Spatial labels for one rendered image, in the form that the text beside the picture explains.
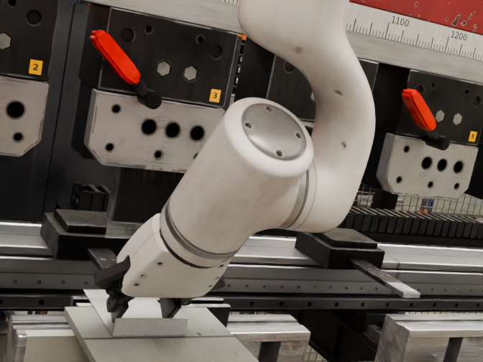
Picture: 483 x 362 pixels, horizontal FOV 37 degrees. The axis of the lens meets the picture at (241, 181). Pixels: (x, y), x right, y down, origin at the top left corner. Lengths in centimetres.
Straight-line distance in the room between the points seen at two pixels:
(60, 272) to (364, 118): 62
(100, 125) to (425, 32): 44
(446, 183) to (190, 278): 44
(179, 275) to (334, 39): 29
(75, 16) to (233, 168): 78
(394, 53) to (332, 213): 34
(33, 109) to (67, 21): 57
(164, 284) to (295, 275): 57
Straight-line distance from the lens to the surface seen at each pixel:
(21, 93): 76
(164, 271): 72
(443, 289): 152
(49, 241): 110
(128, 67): 74
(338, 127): 65
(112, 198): 85
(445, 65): 100
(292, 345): 100
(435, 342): 117
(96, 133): 78
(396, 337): 114
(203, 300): 95
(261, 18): 59
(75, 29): 133
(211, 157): 61
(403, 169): 99
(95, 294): 91
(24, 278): 111
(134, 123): 79
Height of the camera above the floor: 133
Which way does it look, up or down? 11 degrees down
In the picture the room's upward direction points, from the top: 11 degrees clockwise
